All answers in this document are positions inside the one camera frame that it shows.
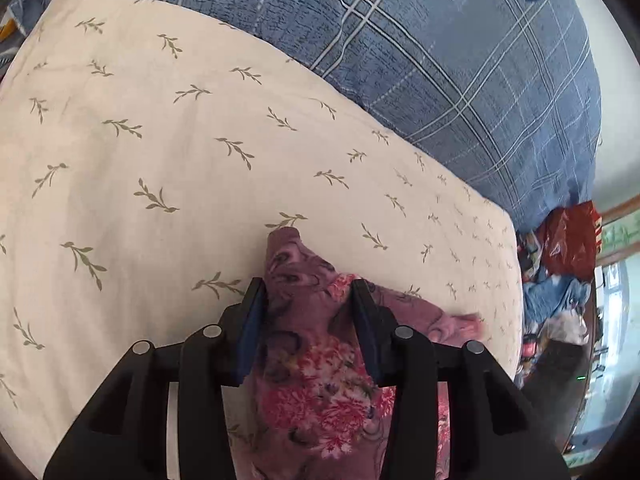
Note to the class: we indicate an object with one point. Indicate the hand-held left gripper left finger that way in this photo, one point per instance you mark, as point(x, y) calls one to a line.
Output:
point(250, 330)

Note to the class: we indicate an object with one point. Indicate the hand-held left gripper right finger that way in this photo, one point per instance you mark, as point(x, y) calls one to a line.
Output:
point(365, 330)

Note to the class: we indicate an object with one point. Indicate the pink floral shirt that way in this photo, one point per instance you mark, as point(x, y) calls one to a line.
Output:
point(310, 385)

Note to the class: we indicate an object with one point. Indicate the blue denim clothes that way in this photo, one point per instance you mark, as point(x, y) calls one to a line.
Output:
point(550, 295)

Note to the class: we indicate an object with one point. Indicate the dark wooden furniture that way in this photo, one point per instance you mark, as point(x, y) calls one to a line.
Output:
point(555, 390)

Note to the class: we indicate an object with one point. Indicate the cream leaf-print pillow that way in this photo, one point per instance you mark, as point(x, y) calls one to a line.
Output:
point(200, 135)

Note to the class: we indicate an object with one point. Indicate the white plastic bag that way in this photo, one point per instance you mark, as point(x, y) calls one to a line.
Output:
point(567, 327)

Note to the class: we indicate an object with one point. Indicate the red plastic bag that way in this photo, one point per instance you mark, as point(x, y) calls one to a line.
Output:
point(570, 235)

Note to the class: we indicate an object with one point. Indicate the blue plaid quilt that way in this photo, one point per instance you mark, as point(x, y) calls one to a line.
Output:
point(425, 60)

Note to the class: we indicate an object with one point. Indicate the green window frame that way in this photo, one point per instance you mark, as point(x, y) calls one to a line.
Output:
point(617, 232)

